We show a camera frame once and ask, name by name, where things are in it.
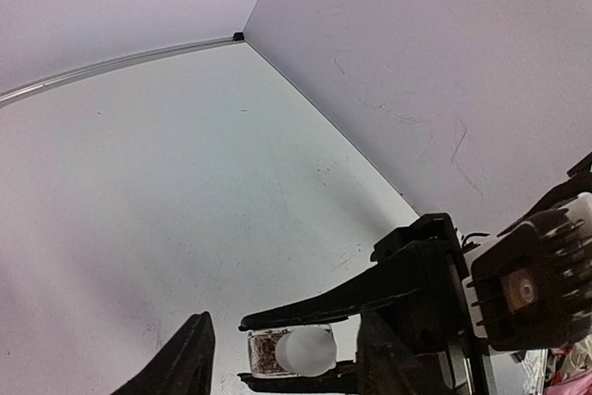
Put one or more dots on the glitter nail polish bottle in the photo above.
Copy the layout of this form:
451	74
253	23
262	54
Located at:
261	350

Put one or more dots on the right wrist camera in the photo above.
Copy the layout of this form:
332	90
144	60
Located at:
529	287

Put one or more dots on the pile of colourful clothes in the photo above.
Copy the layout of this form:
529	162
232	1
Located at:
569	369

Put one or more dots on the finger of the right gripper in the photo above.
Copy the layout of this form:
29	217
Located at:
340	380

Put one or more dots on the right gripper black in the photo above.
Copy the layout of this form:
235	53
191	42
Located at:
416	288

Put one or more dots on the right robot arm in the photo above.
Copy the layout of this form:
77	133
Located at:
583	173

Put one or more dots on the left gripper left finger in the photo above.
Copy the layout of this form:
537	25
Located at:
184	366

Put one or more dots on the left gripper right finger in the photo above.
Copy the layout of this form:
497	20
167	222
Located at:
384	365

